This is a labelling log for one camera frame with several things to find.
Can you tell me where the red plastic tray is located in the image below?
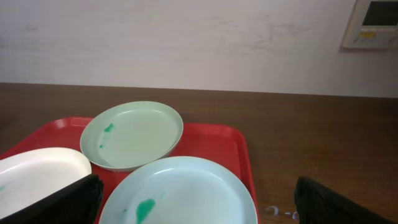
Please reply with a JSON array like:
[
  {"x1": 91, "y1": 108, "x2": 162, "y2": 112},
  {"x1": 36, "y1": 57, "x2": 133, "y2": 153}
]
[{"x1": 1, "y1": 117, "x2": 258, "y2": 207}]

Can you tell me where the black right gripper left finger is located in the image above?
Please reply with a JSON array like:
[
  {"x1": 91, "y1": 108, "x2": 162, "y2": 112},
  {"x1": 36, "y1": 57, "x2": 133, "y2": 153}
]
[{"x1": 1, "y1": 174, "x2": 104, "y2": 224}]

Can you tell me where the white plate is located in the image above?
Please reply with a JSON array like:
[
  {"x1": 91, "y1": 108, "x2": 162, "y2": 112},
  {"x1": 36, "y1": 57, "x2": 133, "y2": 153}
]
[{"x1": 1, "y1": 147, "x2": 91, "y2": 218}]

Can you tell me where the light green plate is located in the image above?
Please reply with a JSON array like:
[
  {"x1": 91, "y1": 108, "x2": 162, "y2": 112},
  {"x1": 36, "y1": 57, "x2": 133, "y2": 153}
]
[{"x1": 80, "y1": 101, "x2": 184, "y2": 172}]

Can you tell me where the white wall control panel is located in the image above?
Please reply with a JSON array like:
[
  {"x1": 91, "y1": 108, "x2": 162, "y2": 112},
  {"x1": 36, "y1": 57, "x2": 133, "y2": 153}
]
[{"x1": 341, "y1": 0, "x2": 397, "y2": 50}]

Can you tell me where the light blue plate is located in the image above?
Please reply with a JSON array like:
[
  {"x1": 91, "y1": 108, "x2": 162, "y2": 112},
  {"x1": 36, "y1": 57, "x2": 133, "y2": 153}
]
[{"x1": 99, "y1": 156, "x2": 258, "y2": 224}]

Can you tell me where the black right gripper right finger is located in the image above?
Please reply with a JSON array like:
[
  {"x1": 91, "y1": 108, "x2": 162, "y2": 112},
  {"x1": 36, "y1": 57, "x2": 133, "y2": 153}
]
[{"x1": 294, "y1": 177, "x2": 394, "y2": 224}]

